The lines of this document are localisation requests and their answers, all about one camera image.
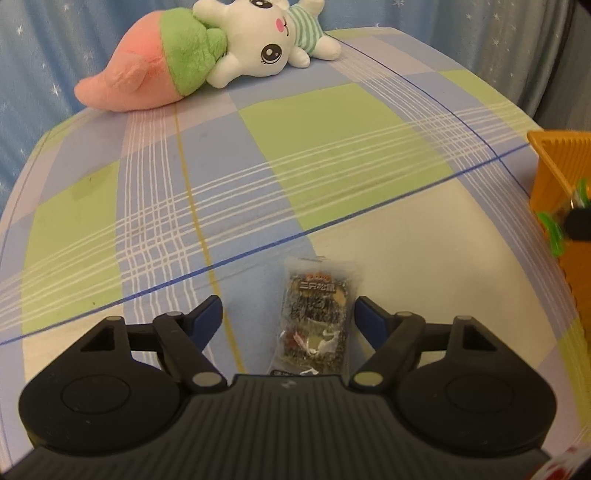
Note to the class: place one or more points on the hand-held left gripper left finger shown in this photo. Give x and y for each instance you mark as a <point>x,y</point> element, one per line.
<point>207,318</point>

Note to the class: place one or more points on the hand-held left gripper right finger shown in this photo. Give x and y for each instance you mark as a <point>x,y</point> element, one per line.
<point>367,318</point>

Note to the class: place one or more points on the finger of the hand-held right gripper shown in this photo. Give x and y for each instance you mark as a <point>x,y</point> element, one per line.
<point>579,225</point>

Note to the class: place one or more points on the green candy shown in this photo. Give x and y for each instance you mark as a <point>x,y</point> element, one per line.
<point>553,230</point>

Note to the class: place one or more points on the orange plastic tray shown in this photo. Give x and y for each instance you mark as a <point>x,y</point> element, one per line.
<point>549,184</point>

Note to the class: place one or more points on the clear grey snack packet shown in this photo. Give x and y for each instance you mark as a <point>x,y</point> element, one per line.
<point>314,314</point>

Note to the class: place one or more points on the checked pastel tablecloth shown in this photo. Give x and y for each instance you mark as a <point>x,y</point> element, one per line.
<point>323,161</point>

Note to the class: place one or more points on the red white cloth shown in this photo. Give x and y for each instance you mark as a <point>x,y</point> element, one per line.
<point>561,466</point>

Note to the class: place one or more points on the rabbit and carrot plush toy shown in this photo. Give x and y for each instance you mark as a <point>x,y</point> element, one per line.
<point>240,50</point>

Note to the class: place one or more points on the blue star curtain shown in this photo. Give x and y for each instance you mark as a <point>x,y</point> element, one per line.
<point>37,69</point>

